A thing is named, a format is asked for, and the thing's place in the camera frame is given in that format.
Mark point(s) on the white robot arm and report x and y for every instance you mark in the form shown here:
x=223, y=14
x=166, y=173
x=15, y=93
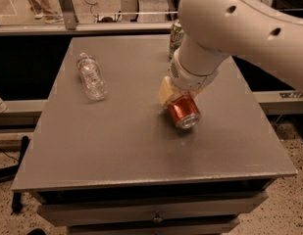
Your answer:
x=283, y=58

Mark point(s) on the grey metal railing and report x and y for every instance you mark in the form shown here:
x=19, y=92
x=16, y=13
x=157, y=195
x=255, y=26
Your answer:
x=92, y=25

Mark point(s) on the person legs in background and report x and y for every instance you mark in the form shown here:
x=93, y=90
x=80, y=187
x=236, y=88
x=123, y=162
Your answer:
x=42, y=9

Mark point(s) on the green white soda can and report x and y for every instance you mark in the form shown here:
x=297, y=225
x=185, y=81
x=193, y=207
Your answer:
x=176, y=37

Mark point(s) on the metal drawer knob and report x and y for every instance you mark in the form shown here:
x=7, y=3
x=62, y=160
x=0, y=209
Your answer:
x=157, y=219

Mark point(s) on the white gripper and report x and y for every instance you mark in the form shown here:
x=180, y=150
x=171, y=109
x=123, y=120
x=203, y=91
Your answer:
x=187, y=77

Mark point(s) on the grey drawer cabinet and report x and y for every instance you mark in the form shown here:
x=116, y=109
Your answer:
x=108, y=167

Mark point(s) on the clear plastic water bottle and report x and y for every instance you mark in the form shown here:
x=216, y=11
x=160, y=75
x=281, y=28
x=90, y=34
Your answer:
x=93, y=82

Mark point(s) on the red coke can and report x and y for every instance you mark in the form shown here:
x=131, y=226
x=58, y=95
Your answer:
x=184, y=112

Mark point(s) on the metal bracket on ledge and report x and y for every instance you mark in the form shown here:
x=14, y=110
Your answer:
x=291, y=95

